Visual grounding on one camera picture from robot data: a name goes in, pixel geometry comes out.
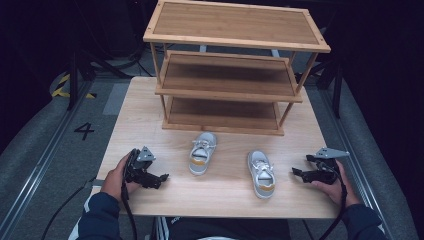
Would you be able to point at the person's right hand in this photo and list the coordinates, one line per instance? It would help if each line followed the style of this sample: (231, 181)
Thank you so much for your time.
(338, 191)

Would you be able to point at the grey metal floor rail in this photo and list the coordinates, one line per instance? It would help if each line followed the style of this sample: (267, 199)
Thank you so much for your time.
(358, 166)
(40, 166)

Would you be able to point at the small grey white sneaker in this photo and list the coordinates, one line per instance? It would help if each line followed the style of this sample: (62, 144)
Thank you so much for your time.
(264, 185)
(199, 161)

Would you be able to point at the wooden three-tier shoe rack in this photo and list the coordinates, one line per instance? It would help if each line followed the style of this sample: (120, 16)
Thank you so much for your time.
(233, 23)

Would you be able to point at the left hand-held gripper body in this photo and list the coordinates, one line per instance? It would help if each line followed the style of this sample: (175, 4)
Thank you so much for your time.
(138, 166)

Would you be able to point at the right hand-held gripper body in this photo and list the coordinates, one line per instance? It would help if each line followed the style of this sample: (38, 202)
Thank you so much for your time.
(328, 173)

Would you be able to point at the black metal stand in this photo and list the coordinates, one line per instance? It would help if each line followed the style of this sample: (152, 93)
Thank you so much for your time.
(73, 83)

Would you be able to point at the yellow black hazard tape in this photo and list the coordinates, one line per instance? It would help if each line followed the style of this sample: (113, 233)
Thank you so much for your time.
(60, 90)

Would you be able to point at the person's legs in dark trousers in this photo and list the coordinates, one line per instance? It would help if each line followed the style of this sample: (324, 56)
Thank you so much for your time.
(226, 230)

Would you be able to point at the person's left hand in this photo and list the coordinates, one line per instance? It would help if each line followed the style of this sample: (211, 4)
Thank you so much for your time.
(113, 181)

